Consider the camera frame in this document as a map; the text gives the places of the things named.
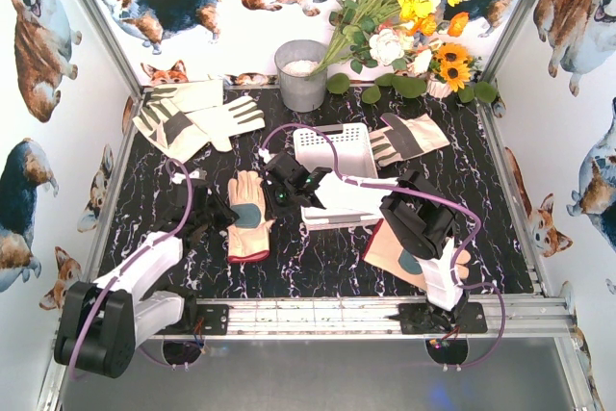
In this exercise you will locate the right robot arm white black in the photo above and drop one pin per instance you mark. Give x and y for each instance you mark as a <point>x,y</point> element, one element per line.
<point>413,238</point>

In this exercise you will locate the white grey striped glove right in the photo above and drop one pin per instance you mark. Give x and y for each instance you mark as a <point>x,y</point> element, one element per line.
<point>404,139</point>

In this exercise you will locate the white green glove back-left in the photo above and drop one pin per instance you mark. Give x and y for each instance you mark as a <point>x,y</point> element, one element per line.
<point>191,96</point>

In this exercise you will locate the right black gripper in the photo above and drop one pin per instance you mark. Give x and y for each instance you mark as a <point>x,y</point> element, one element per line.
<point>287,175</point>

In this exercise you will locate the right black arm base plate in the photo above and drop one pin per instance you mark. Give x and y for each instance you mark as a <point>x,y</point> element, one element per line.
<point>419,318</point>

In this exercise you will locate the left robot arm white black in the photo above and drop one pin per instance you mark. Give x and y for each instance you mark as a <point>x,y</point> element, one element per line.
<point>106,320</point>

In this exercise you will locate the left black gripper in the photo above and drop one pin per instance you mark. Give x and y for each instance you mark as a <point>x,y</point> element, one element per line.
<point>212,209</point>

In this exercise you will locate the grey metal bucket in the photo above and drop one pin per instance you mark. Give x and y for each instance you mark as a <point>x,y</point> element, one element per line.
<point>301,80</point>

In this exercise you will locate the tan leather glove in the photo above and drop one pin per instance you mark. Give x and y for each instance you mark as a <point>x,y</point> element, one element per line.
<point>385,252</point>
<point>249,235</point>

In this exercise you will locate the artificial flower bouquet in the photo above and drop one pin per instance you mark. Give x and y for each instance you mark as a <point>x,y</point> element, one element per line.
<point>416,39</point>

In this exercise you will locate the white ribbed sunflower pot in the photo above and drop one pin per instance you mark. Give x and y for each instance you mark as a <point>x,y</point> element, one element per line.
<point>438,89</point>

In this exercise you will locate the white grey glove front-left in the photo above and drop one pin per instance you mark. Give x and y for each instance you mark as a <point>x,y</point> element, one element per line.
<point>181,134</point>

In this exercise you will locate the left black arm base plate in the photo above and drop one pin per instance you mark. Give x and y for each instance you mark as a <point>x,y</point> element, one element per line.
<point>209,319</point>

